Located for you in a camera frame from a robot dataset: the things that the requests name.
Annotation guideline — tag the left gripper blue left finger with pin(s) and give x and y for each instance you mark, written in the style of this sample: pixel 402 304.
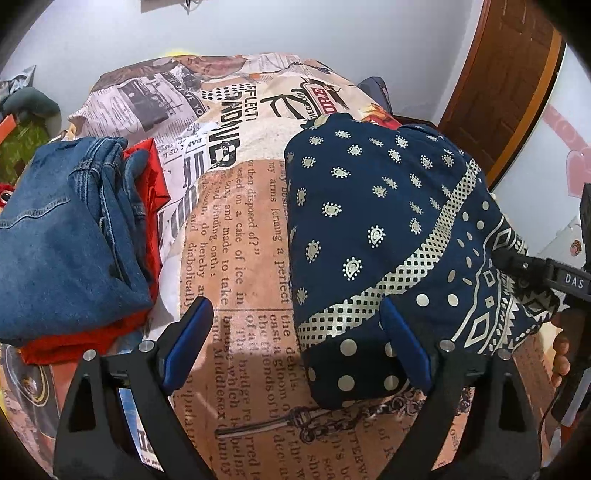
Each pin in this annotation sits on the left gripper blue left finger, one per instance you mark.
pixel 182 342

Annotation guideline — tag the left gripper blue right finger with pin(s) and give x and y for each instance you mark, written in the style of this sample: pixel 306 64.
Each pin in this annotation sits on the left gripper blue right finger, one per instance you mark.
pixel 406 344

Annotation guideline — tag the navy patterned cloth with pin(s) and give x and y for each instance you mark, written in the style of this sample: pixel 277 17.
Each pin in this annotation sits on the navy patterned cloth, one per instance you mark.
pixel 373 213

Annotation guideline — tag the person's right hand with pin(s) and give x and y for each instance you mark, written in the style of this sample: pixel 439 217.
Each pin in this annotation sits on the person's right hand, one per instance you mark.
pixel 561 346

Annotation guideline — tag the red folded garment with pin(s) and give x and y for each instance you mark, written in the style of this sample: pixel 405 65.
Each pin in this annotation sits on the red folded garment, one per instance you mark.
pixel 152 194

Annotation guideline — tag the blue denim jeans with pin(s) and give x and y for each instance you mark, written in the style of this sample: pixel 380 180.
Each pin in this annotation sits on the blue denim jeans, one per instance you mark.
pixel 68 254

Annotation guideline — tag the newspaper print bed sheet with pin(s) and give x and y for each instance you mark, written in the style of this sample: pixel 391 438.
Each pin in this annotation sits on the newspaper print bed sheet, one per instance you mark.
pixel 245 411

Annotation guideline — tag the red plush toy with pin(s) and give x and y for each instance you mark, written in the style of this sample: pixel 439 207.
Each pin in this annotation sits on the red plush toy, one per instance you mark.
pixel 6 191

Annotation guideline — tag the wooden door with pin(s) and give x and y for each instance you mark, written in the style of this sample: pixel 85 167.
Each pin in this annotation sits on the wooden door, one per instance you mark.
pixel 506 80

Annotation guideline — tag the grey blue backpack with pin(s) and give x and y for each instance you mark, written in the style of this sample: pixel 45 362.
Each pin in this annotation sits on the grey blue backpack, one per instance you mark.
pixel 376 88

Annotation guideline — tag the green patterned bag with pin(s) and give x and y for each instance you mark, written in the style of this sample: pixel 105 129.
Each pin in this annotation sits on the green patterned bag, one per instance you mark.
pixel 18 148

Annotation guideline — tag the orange box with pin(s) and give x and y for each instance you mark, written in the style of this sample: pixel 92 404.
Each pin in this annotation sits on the orange box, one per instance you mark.
pixel 7 126

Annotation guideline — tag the dark teal plush cushion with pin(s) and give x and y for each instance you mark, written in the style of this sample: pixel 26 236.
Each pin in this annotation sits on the dark teal plush cushion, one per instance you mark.
pixel 29 101

